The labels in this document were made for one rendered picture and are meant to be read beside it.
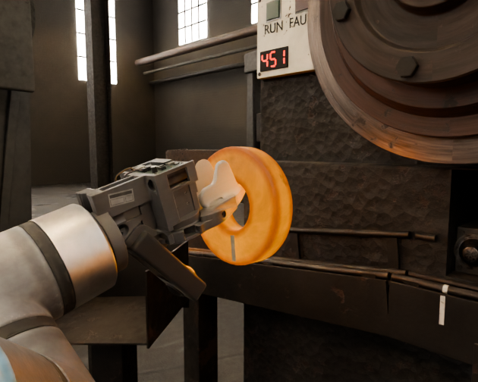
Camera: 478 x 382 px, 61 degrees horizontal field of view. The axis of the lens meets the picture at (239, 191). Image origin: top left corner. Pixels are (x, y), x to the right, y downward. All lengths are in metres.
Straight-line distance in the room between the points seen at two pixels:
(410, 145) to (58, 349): 0.49
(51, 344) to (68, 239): 0.09
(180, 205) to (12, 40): 2.62
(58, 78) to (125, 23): 2.48
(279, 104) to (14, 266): 0.71
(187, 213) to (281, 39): 0.58
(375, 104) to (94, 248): 0.43
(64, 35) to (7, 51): 8.37
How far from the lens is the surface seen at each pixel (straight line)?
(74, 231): 0.38
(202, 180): 0.51
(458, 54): 0.52
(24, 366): 0.22
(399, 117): 0.60
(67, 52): 11.25
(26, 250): 0.37
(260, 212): 0.49
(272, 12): 0.96
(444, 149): 0.60
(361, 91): 0.63
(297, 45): 0.90
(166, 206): 0.42
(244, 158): 0.50
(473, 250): 0.72
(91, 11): 7.58
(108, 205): 0.40
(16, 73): 2.97
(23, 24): 3.06
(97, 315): 0.81
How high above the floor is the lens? 0.90
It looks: 6 degrees down
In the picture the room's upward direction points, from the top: straight up
